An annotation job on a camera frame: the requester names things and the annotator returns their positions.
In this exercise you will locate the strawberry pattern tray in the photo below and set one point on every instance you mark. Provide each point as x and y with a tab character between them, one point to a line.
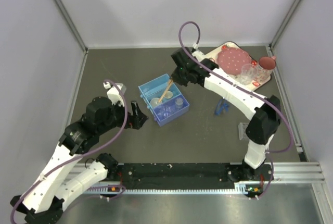
212	55

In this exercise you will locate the clear acrylic test tube rack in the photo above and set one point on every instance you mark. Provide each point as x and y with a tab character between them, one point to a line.
242	131

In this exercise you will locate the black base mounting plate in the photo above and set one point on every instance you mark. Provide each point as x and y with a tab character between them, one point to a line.
188	176

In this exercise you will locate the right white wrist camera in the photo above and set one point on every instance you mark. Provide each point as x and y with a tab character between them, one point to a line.
198	54

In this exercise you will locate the pink strawberry mug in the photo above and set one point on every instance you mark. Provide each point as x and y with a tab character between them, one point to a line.
265	67

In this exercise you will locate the wooden tongs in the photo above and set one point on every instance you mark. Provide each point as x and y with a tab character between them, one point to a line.
166	89

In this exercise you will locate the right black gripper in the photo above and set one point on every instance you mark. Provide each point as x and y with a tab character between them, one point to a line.
177	79

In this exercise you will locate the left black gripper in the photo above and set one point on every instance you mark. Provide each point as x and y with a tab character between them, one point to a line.
136	121

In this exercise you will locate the light blue drawer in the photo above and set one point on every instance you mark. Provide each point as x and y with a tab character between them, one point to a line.
174	89
154	85

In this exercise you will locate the purple drawer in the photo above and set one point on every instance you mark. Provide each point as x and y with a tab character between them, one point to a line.
177	111

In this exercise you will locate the white evaporating dish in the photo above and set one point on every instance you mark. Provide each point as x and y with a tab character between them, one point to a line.
155	102

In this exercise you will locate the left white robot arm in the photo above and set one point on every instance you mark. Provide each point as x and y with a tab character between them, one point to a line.
50	195

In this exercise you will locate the clear drinking glass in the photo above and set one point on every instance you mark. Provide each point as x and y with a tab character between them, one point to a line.
248	73

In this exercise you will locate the small white crucible cup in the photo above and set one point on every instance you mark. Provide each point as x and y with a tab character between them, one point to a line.
168	95

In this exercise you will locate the clear glass dish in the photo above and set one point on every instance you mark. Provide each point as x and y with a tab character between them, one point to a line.
164	112

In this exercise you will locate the pink dotted plate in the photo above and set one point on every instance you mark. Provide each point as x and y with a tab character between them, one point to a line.
232	59

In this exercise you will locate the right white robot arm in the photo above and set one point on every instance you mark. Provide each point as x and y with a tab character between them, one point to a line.
262	112

